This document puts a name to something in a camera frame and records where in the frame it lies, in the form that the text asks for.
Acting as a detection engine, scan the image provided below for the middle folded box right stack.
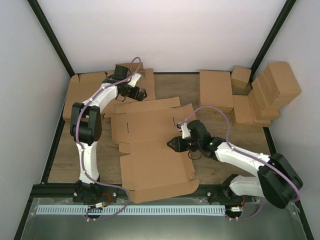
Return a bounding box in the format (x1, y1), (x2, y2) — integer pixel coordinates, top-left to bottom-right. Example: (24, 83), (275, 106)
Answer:
(252, 73), (282, 110)

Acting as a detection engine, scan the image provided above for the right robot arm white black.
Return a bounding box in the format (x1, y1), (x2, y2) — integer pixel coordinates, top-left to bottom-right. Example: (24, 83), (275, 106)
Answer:
(167, 120), (303, 209)

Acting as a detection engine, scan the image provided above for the large folded cardboard box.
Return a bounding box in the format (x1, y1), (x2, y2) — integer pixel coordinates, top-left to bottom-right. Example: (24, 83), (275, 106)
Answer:
(198, 70), (234, 113)

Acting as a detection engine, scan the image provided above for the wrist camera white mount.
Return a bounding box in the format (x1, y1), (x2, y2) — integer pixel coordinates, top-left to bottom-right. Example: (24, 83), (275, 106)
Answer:
(127, 73), (142, 88)
(176, 122), (191, 139)

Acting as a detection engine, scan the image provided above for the stack of flat cardboard blanks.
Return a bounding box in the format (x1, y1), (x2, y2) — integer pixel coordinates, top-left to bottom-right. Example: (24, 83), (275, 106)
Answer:
(62, 65), (156, 121)

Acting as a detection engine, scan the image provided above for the purple cable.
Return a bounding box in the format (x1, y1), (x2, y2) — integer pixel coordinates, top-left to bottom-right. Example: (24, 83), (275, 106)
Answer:
(74, 56), (143, 201)
(184, 105), (302, 203)

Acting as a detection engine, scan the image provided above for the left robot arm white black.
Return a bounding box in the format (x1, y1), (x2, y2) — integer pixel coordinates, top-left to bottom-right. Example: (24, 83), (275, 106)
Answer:
(70, 63), (148, 202)

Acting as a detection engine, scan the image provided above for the folded box stack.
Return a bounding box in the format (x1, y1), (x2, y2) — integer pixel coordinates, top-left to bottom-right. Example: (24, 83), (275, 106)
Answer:
(263, 61), (301, 104)
(248, 89), (280, 127)
(252, 73), (282, 110)

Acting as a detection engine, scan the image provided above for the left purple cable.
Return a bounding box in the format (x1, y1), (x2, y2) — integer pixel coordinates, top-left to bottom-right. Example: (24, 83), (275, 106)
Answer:
(74, 56), (143, 201)

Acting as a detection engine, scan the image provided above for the light blue slotted cable duct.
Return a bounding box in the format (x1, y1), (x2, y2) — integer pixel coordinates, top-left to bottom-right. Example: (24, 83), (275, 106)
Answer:
(35, 204), (226, 216)

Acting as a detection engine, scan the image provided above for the small folded box at back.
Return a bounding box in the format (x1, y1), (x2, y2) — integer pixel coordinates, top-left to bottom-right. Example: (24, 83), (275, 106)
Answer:
(231, 65), (252, 90)

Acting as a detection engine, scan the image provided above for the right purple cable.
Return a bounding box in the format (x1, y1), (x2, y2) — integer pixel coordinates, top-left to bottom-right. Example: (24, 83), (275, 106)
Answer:
(184, 105), (302, 203)

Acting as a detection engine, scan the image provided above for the lower folded box right stack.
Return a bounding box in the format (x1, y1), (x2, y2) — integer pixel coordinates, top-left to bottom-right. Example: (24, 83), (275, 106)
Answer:
(248, 89), (280, 127)

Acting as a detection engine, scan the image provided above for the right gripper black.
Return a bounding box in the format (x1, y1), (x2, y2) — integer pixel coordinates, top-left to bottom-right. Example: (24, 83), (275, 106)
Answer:
(167, 136), (202, 153)

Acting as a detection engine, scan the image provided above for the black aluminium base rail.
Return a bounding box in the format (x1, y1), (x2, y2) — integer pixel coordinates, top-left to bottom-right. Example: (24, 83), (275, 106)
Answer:
(32, 183), (296, 201)

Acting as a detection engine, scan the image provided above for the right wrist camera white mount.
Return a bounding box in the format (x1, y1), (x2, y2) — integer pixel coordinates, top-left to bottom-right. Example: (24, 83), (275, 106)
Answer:
(176, 122), (191, 139)

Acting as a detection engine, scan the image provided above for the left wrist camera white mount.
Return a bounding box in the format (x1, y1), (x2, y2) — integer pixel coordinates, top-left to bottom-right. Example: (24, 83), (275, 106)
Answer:
(127, 73), (142, 88)

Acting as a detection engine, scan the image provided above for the top folded box right stack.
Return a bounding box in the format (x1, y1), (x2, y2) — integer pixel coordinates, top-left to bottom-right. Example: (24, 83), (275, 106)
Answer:
(263, 61), (301, 104)

